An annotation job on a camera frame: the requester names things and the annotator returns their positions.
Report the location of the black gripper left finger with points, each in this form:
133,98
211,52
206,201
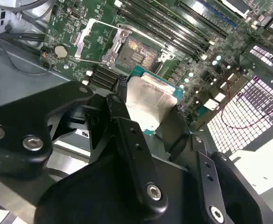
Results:
64,98

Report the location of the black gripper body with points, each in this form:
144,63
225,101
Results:
92,193

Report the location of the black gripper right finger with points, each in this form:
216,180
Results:
239,186

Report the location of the silver topped CPU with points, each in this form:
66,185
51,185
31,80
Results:
150,100

